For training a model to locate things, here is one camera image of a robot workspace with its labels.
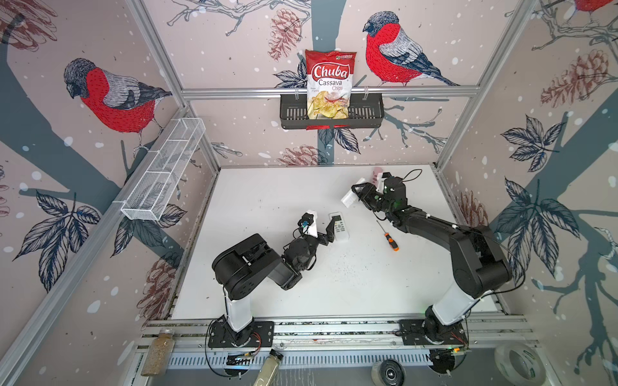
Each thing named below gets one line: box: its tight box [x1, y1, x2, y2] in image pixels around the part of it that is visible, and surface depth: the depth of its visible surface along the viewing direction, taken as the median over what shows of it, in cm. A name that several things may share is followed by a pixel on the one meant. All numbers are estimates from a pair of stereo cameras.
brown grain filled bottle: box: [140, 328, 176, 378], surface depth 69 cm
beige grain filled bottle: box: [252, 349, 285, 386], surface depth 67 cm
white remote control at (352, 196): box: [341, 177, 366, 209], surface depth 91 cm
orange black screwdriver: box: [375, 219, 400, 252], surface depth 94 cm
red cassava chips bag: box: [304, 49, 357, 120], surface depth 86 cm
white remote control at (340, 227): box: [328, 211, 351, 242], surface depth 100 cm
